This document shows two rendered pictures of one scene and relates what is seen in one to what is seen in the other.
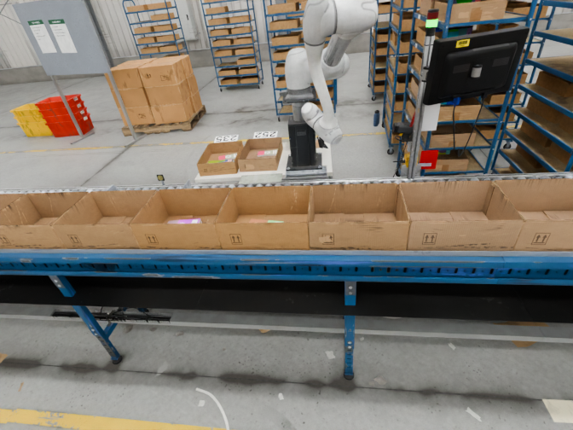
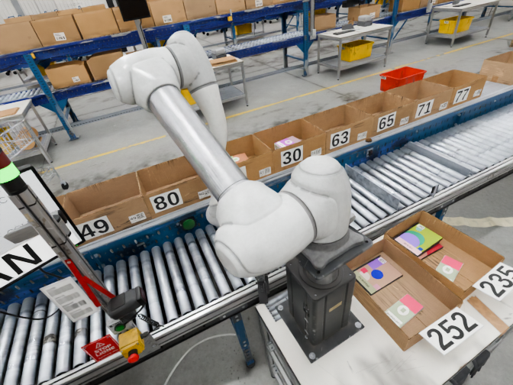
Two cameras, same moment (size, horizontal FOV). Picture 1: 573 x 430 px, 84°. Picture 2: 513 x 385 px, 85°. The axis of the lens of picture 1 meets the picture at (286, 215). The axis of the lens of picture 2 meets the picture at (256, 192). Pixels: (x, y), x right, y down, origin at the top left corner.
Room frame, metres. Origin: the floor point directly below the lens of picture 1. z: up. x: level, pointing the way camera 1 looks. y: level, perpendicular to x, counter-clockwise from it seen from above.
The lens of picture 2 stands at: (2.58, -0.64, 1.90)
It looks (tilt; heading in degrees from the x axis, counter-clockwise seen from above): 38 degrees down; 148
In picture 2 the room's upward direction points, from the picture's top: 8 degrees counter-clockwise
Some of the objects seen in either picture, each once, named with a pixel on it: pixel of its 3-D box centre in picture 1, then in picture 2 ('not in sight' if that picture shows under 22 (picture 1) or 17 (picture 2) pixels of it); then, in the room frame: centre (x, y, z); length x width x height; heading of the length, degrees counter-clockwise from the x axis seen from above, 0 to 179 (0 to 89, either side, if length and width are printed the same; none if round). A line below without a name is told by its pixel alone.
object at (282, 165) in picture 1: (267, 159); (391, 305); (2.32, 0.10, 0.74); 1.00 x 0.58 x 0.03; 81
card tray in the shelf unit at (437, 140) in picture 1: (444, 130); not in sight; (2.33, -1.31, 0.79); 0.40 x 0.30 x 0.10; 170
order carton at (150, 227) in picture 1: (188, 219); (288, 143); (1.28, 0.47, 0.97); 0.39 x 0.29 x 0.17; 79
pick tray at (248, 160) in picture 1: (261, 153); (393, 287); (2.30, 0.13, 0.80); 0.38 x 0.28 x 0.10; 170
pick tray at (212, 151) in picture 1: (222, 157); (437, 251); (2.32, 0.44, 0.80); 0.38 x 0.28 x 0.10; 174
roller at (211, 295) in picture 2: not in sight; (199, 264); (1.56, -0.43, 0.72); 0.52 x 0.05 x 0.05; 169
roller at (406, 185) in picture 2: not in sight; (395, 179); (1.83, 0.91, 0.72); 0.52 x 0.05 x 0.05; 169
